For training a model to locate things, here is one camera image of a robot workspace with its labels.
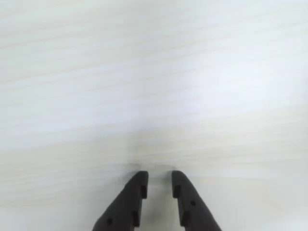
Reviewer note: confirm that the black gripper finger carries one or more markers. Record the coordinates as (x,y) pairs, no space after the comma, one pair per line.
(192,204)
(122,204)

